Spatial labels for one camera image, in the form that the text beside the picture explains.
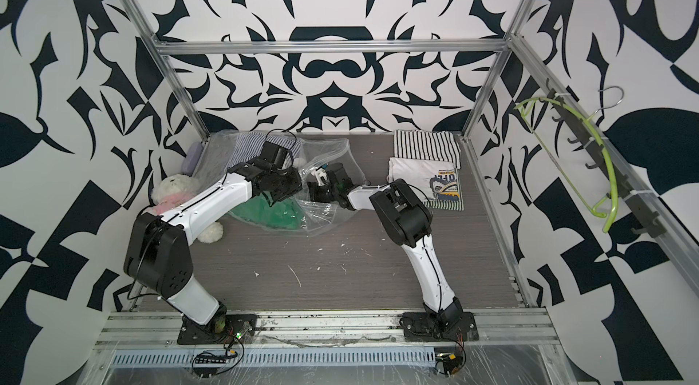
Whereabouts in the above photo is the clear plastic vacuum bag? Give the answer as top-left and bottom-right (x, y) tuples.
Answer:
(193, 130), (366, 237)

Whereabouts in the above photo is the white printed t-shirt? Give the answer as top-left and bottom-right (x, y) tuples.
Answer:
(387, 158), (463, 211)

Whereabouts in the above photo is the black white striped tank top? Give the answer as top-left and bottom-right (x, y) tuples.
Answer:
(393, 130), (462, 170)

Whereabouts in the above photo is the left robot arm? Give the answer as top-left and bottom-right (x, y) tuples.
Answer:
(124, 141), (302, 335)

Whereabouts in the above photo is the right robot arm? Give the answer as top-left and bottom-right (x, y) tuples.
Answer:
(308, 162), (463, 338)

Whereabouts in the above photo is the blue white striped garment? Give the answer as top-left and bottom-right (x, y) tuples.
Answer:
(229, 131), (306, 168)

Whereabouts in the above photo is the green garment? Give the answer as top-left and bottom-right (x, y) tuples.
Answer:
(229, 195), (304, 230)

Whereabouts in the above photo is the lilac small case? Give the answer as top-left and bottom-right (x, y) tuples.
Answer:
(180, 141), (204, 176)

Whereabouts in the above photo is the white teddy bear pink shirt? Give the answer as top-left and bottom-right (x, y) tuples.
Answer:
(145, 174), (224, 244)

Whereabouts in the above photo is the black electronics board left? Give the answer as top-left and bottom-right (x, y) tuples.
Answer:
(189, 352), (242, 379)

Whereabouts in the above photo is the black electronics board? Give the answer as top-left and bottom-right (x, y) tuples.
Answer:
(189, 352), (242, 379)
(433, 352), (466, 377)

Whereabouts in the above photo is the black electronics board right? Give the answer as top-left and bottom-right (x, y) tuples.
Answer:
(433, 352), (466, 377)

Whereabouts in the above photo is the green clothes hanger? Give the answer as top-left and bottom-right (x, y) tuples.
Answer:
(514, 96), (608, 231)

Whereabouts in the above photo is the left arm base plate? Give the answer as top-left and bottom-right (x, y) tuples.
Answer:
(177, 313), (258, 346)

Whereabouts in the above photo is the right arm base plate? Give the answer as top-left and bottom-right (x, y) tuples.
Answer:
(399, 311), (480, 342)

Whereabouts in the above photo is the white slotted cable duct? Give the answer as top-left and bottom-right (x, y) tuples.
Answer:
(111, 347), (436, 369)

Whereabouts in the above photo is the aluminium frame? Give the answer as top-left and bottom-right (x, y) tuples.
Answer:
(92, 0), (699, 385)

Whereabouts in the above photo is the black wall hook rack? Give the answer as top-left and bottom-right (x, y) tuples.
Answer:
(545, 81), (667, 239)

